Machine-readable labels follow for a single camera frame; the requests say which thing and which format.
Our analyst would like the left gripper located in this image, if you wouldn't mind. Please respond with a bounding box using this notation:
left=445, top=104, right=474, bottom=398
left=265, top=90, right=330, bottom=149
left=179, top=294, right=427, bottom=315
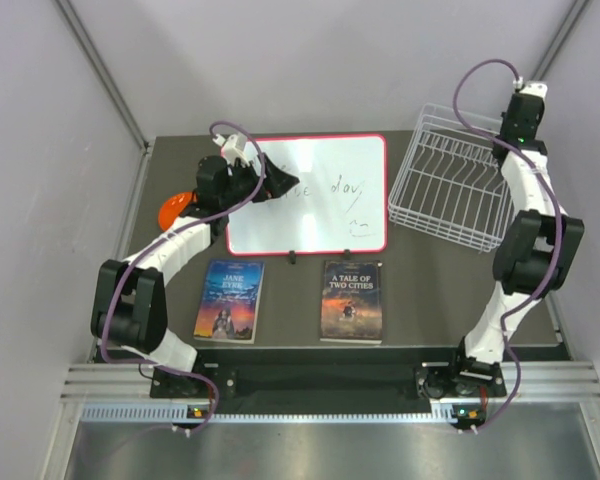
left=220, top=153, right=298, bottom=210

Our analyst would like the orange plate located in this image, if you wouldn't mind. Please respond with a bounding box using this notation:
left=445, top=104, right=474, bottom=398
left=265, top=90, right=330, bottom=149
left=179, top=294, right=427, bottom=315
left=158, top=191, right=196, bottom=232

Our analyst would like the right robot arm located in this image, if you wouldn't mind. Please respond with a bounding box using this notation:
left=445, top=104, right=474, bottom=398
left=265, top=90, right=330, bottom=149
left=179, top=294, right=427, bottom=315
left=418, top=82, right=585, bottom=399

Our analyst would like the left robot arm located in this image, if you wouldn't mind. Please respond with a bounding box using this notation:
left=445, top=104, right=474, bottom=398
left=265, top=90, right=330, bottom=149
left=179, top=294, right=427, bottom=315
left=90, top=155, right=300, bottom=397

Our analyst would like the pink framed whiteboard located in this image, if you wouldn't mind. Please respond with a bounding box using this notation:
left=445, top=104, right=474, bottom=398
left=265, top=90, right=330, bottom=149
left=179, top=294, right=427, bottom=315
left=226, top=133, right=388, bottom=256

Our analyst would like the Jane Eyre book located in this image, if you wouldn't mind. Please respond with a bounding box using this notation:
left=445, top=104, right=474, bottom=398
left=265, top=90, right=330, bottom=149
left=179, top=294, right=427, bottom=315
left=193, top=259, right=265, bottom=344

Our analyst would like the Tale of Two Cities book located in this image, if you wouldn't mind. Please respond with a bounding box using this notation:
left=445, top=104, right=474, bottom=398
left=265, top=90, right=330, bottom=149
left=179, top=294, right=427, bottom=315
left=320, top=260, right=383, bottom=345

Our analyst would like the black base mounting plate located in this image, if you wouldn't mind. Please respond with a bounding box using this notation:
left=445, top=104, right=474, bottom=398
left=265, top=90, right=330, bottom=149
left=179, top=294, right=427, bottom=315
left=149, top=363, right=506, bottom=414

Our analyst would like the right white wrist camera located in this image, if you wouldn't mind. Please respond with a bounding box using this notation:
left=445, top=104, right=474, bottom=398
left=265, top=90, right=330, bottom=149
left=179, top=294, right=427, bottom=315
left=513, top=77, right=548, bottom=100

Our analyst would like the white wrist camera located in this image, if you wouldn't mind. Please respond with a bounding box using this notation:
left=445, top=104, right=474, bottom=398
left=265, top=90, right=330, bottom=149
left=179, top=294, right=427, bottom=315
left=513, top=77, right=548, bottom=100
left=213, top=133, right=249, bottom=164

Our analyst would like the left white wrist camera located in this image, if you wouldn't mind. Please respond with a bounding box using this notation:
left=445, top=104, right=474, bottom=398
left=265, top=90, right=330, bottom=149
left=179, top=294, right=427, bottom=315
left=213, top=133, right=249, bottom=164

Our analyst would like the white wire dish rack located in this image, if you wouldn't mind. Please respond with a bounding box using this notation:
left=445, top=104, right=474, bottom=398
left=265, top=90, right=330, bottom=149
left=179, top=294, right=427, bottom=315
left=388, top=103, right=514, bottom=253

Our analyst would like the aluminium rail frame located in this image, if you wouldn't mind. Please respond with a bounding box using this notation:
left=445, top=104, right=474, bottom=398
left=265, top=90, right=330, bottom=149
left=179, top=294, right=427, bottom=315
left=60, top=362, right=600, bottom=427

